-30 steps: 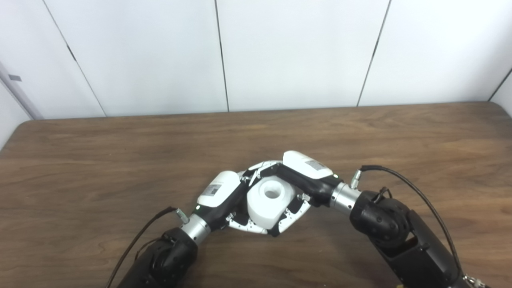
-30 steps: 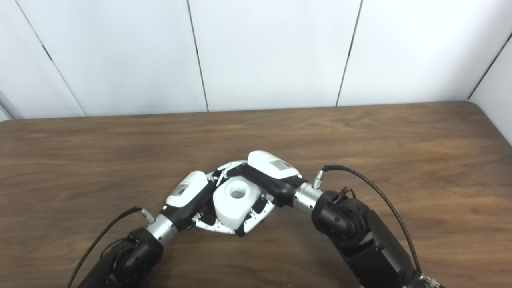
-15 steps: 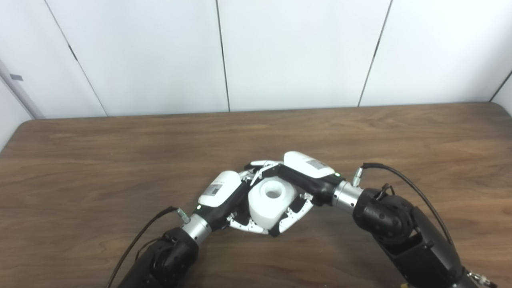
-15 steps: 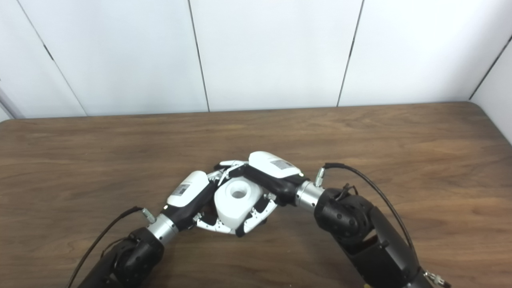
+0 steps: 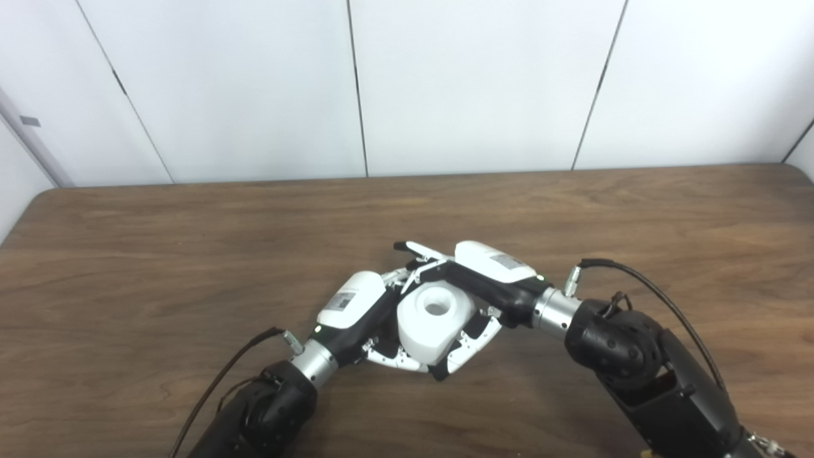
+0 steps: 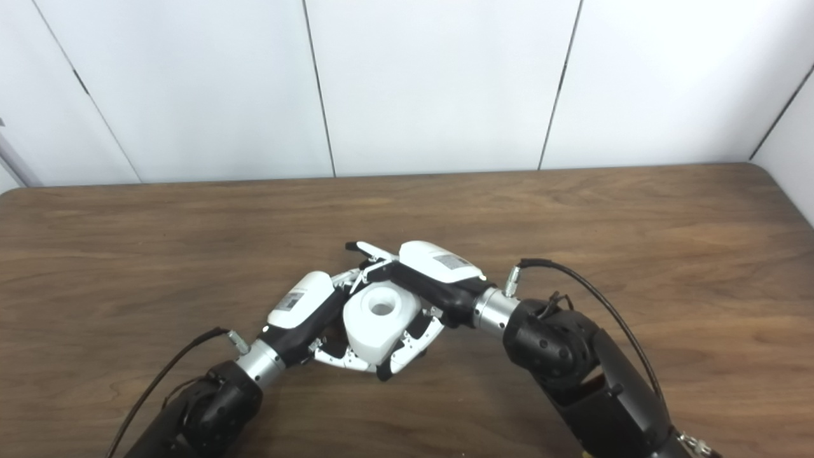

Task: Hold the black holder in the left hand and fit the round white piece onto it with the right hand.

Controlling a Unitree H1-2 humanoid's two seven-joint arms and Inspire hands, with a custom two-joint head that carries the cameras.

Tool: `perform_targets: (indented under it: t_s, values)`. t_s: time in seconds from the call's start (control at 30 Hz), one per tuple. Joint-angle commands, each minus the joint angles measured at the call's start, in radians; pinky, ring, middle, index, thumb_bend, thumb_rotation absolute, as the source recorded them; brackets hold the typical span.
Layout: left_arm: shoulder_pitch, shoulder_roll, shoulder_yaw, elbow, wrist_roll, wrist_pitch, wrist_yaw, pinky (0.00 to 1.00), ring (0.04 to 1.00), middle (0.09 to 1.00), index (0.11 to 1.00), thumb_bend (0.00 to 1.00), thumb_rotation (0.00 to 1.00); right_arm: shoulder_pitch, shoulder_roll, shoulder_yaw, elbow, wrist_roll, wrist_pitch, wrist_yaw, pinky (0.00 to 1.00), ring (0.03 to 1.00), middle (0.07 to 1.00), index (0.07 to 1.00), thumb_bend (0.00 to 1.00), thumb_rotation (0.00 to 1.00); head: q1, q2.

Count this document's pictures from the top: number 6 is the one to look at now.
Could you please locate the gray wall corner post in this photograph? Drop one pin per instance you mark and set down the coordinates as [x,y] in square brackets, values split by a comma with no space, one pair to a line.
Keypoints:
[9,159]

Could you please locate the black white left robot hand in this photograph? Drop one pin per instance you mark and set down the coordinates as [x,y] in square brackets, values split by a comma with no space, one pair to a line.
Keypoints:
[302,302]

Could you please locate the round white plastic piece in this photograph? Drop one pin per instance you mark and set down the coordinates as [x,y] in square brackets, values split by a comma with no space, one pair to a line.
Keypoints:
[381,327]

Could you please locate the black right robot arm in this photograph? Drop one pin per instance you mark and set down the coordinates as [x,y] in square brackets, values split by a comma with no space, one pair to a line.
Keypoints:
[572,362]

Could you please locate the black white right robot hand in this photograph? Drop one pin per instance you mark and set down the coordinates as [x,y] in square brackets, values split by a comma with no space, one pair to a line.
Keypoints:
[439,270]

